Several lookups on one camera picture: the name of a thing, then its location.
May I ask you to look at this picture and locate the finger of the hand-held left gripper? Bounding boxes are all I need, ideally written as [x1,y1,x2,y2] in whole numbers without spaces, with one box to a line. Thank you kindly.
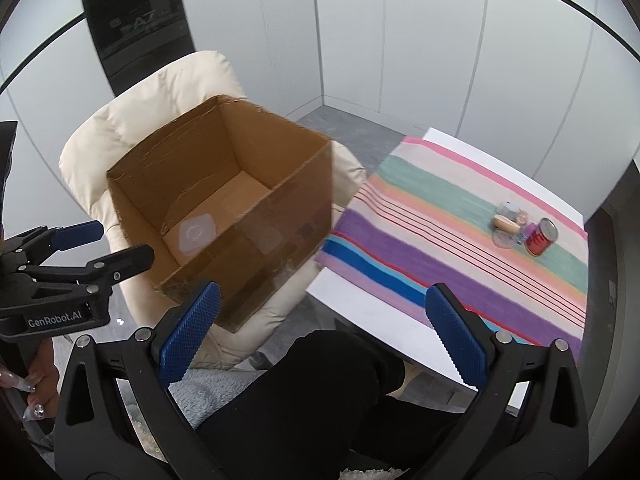
[25,244,155,295]
[2,220,105,267]

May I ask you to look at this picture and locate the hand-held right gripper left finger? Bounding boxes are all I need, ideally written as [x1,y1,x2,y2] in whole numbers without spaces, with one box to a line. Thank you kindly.
[54,281,222,480]

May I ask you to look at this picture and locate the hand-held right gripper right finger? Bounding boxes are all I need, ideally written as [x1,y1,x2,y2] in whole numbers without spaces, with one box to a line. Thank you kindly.
[425,282,591,480]

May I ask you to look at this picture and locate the square clear plastic box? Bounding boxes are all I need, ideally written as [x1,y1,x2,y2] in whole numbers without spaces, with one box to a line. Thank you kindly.
[176,214,218,257]

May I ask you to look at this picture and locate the red metal can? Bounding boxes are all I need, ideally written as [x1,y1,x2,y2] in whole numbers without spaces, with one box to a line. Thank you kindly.
[524,217,559,257]

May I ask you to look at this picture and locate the cardboard box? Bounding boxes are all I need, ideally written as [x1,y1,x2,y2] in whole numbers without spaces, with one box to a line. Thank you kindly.
[106,94,335,333]

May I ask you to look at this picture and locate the person's left hand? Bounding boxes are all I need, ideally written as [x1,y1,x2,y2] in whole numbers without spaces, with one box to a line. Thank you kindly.
[0,340,63,426]

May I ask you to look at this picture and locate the grey fleece robe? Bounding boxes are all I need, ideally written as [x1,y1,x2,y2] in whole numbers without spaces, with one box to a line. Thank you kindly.
[167,367,261,428]

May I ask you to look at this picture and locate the striped colourful cloth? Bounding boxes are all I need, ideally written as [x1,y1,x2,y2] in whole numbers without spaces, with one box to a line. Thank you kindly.
[314,136,590,361]

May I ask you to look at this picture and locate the person's black trousers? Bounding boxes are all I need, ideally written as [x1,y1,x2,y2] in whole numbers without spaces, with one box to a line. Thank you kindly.
[197,329,481,480]

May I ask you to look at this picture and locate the cream padded chair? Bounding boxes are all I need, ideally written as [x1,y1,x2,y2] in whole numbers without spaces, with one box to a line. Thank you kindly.
[59,50,368,371]

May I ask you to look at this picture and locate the dark glass cabinet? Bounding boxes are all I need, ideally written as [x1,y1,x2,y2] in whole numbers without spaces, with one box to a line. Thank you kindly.
[77,0,193,96]

